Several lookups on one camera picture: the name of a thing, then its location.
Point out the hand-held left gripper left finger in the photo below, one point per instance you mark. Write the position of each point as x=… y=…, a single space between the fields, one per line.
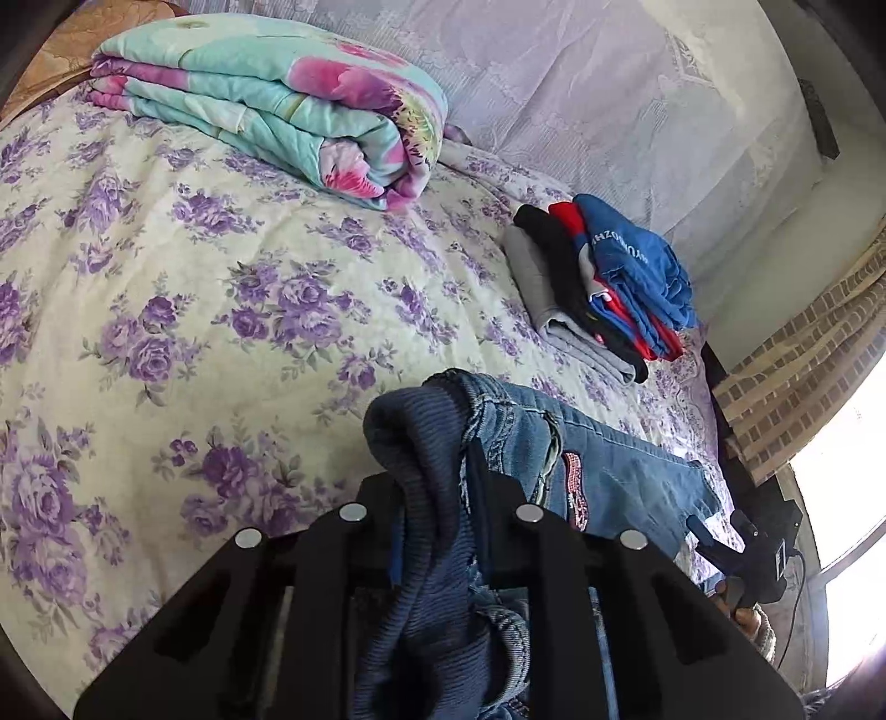
x=374 y=512

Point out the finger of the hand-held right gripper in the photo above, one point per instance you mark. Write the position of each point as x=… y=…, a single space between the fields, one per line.
x=706 y=543

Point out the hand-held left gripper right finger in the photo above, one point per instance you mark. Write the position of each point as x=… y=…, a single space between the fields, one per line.
x=498 y=526

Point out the blue denim pants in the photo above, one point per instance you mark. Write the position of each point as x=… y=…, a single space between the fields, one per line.
x=616 y=471

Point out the person's right forearm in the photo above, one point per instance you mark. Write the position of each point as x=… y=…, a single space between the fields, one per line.
x=761 y=633

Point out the person's right hand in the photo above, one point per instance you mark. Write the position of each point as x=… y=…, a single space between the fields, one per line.
x=737 y=602

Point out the beige checked curtain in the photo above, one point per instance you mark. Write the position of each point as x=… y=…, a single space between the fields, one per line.
x=796 y=360

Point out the folded grey garment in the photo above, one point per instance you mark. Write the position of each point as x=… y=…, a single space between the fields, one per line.
x=533 y=277

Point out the stack of folded clothes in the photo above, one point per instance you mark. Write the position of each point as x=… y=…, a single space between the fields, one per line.
x=554 y=263

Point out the bed with purple floral sheet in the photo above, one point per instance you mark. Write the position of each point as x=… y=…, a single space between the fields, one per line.
x=207 y=277

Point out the folded blue garment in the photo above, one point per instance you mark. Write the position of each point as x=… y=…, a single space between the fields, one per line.
x=637 y=263

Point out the folded red garment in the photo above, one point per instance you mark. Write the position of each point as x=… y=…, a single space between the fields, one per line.
x=564 y=218

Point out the white lace headboard cover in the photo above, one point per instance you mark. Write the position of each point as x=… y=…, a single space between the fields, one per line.
x=588 y=104

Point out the folded turquoise floral quilt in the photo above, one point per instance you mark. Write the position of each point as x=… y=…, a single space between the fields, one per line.
x=277 y=90

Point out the brown quilted pillow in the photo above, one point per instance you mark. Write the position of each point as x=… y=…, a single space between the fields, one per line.
x=62 y=62

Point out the dark bed frame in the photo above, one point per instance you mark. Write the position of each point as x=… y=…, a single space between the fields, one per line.
x=747 y=450

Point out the dark wall fixture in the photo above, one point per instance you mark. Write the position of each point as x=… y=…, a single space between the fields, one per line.
x=820 y=118

